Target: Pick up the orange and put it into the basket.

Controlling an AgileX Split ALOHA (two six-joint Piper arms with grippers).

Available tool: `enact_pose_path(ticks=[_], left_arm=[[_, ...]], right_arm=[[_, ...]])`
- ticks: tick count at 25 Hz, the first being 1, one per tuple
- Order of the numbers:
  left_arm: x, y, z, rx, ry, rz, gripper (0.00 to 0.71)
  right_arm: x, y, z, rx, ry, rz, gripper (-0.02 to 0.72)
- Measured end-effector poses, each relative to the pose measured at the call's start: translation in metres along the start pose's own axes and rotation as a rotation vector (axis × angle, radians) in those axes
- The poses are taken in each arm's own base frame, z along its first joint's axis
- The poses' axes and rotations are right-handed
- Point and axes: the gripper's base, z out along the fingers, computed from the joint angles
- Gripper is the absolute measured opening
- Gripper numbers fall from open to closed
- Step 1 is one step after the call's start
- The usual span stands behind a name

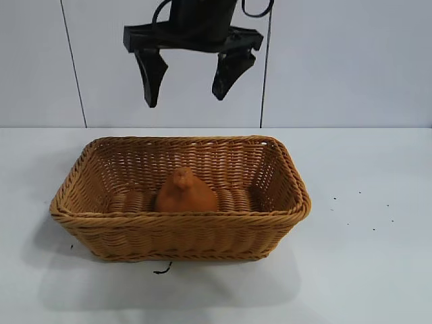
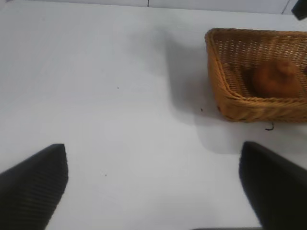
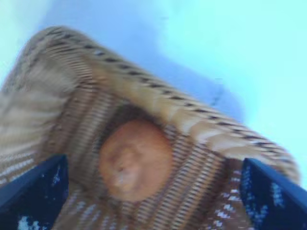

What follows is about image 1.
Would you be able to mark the brown woven wicker basket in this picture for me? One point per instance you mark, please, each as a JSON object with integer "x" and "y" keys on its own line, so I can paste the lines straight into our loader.
{"x": 182, "y": 233}

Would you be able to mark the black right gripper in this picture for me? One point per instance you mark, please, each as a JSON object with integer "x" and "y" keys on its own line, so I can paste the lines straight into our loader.
{"x": 199, "y": 27}

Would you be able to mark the bumpy orange fruit with knob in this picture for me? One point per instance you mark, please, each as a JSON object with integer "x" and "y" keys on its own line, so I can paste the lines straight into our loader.
{"x": 185, "y": 199}

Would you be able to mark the small black curved scrap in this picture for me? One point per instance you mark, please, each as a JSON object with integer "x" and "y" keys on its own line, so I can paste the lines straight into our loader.
{"x": 164, "y": 270}

